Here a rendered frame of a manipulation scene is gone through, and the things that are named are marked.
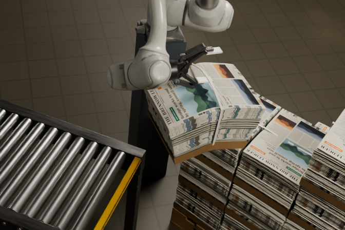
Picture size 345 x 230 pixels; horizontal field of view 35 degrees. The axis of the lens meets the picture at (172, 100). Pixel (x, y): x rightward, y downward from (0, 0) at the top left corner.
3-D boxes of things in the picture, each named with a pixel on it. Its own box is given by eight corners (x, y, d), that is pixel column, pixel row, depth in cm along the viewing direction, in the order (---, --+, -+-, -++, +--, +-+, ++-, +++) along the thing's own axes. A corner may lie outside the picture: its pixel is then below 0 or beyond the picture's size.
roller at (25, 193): (70, 129, 239) (61, 130, 242) (11, 210, 206) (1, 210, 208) (76, 137, 242) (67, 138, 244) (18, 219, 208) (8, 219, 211)
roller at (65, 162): (76, 133, 240) (78, 142, 243) (17, 215, 206) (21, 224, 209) (85, 135, 238) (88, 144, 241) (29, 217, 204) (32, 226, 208)
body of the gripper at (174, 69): (163, 55, 196) (186, 52, 200) (158, 73, 202) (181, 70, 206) (170, 68, 191) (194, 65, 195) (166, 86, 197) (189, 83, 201)
